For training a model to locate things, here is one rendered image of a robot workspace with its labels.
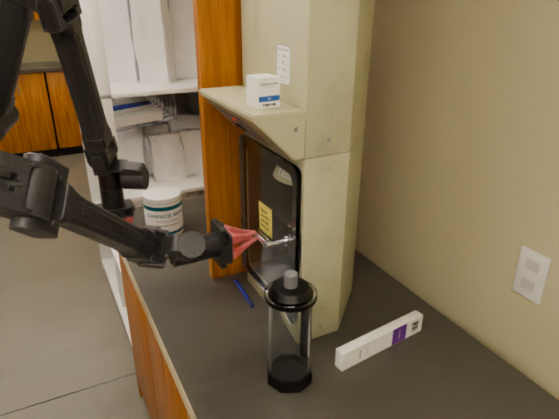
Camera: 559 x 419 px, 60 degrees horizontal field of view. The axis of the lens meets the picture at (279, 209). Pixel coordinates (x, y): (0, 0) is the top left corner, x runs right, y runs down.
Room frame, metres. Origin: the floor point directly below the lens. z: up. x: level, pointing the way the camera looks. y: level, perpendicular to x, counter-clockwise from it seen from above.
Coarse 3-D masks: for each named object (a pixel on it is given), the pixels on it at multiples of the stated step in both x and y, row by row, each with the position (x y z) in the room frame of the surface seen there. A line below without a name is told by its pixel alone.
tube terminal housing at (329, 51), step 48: (240, 0) 1.24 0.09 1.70; (288, 0) 1.03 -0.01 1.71; (336, 0) 0.98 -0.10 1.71; (336, 48) 0.98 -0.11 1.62; (288, 96) 1.02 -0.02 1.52; (336, 96) 0.99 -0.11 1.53; (336, 144) 0.99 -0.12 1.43; (336, 192) 0.99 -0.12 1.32; (336, 240) 1.00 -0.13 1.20; (336, 288) 1.00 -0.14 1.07
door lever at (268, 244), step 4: (260, 232) 1.03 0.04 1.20; (256, 236) 1.02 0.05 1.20; (260, 236) 1.01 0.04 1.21; (264, 236) 1.00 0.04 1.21; (284, 236) 0.99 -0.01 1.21; (260, 240) 1.00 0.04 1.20; (264, 240) 0.99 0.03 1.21; (268, 240) 0.98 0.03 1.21; (276, 240) 0.99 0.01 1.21; (280, 240) 0.99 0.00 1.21; (284, 240) 0.99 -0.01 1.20; (264, 244) 0.98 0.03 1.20; (268, 244) 0.97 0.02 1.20; (272, 244) 0.97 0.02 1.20; (276, 244) 0.98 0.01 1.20; (280, 244) 0.98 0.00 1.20; (284, 244) 0.99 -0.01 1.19; (288, 244) 0.98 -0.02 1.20; (268, 248) 0.97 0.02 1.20; (272, 248) 0.97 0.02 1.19
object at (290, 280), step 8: (288, 272) 0.84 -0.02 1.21; (296, 272) 0.84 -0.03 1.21; (280, 280) 0.86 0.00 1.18; (288, 280) 0.83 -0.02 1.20; (296, 280) 0.83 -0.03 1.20; (304, 280) 0.86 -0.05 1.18; (272, 288) 0.83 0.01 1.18; (280, 288) 0.83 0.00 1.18; (288, 288) 0.83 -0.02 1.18; (296, 288) 0.83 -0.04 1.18; (304, 288) 0.83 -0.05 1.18; (312, 288) 0.85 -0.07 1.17; (272, 296) 0.82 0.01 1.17; (280, 296) 0.81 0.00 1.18; (288, 296) 0.80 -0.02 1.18; (296, 296) 0.80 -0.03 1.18; (304, 296) 0.81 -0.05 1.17
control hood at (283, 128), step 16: (208, 96) 1.12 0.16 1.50; (224, 96) 1.09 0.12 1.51; (240, 96) 1.09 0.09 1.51; (240, 112) 0.95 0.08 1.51; (256, 112) 0.94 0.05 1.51; (272, 112) 0.94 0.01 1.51; (288, 112) 0.94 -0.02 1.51; (304, 112) 0.95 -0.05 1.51; (256, 128) 0.94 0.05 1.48; (272, 128) 0.92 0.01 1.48; (288, 128) 0.94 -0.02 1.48; (304, 128) 0.96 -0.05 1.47; (272, 144) 0.97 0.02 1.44; (288, 144) 0.94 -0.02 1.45
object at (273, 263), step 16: (256, 144) 1.14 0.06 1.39; (256, 160) 1.14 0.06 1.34; (272, 160) 1.06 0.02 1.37; (288, 160) 1.01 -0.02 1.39; (256, 176) 1.14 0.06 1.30; (272, 176) 1.06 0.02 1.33; (288, 176) 0.99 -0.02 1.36; (256, 192) 1.14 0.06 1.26; (272, 192) 1.06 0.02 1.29; (288, 192) 0.99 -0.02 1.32; (256, 208) 1.14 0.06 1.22; (272, 208) 1.06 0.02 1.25; (288, 208) 0.99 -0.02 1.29; (256, 224) 1.14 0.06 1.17; (272, 224) 1.06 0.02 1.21; (288, 224) 0.99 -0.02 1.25; (272, 240) 1.06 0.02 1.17; (288, 240) 0.99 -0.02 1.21; (256, 256) 1.15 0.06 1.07; (272, 256) 1.06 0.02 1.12; (288, 256) 0.98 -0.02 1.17; (256, 272) 1.15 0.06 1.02; (272, 272) 1.06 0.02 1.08
